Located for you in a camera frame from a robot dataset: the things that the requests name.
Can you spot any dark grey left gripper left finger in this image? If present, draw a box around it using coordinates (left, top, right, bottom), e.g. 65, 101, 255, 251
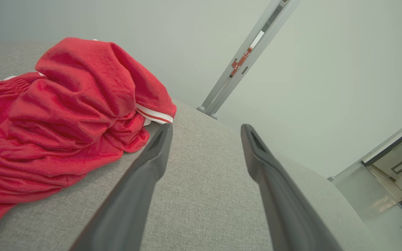
69, 123, 173, 251

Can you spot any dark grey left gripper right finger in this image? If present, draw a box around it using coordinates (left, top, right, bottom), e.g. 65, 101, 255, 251
240, 124, 343, 251

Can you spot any red jersey with number 23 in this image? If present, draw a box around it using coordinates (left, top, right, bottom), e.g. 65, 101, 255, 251
0, 37, 177, 164

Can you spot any grey framed glass door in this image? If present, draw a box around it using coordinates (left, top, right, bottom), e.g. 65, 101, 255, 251
328, 112, 402, 230

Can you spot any grey metal partition post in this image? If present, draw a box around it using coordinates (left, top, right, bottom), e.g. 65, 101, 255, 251
197, 0, 301, 120

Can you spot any red label on post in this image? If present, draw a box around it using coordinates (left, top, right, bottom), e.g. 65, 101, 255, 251
230, 47, 254, 77

